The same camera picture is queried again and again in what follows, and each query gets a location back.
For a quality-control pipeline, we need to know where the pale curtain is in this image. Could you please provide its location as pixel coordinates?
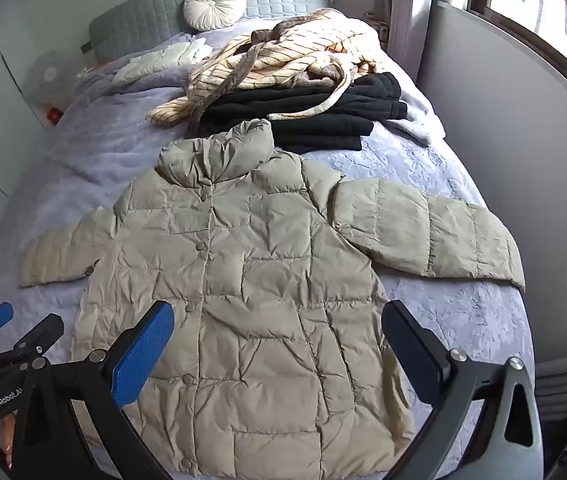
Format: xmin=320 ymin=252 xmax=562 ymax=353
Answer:
xmin=383 ymin=0 xmax=437 ymax=81

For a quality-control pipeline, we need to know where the pale grey blanket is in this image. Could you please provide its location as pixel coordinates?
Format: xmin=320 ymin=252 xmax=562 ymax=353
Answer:
xmin=373 ymin=77 xmax=447 ymax=146

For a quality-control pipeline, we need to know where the window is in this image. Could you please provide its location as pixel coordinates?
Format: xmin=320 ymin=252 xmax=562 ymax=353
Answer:
xmin=451 ymin=0 xmax=567 ymax=93

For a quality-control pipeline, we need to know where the cream striped plush robe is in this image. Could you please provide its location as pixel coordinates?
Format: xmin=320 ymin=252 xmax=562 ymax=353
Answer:
xmin=146 ymin=8 xmax=389 ymax=138

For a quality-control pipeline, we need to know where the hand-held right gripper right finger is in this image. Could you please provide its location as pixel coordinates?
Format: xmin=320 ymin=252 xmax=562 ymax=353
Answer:
xmin=381 ymin=300 xmax=539 ymax=480

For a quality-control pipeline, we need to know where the folded black fleece coat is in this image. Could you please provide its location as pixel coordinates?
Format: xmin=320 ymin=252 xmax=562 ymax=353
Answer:
xmin=198 ymin=72 xmax=409 ymax=153

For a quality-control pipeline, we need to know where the folded white puffer jacket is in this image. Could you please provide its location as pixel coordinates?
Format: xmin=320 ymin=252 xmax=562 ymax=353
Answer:
xmin=112 ymin=41 xmax=214 ymax=86

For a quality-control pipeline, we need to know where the round white cushion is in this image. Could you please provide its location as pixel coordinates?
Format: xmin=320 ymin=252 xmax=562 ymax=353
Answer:
xmin=184 ymin=0 xmax=246 ymax=31

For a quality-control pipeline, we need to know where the beige puffer jacket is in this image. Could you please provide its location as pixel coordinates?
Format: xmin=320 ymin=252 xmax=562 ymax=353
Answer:
xmin=18 ymin=119 xmax=527 ymax=480

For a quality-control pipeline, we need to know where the white fan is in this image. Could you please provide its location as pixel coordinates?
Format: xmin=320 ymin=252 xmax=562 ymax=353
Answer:
xmin=30 ymin=51 xmax=76 ymax=103

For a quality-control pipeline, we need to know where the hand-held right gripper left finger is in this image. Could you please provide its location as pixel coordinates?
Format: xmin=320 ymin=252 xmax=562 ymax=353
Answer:
xmin=10 ymin=300 xmax=176 ymax=480

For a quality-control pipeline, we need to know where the lavender embossed blanket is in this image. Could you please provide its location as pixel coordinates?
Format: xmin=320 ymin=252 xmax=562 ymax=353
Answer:
xmin=0 ymin=15 xmax=537 ymax=480

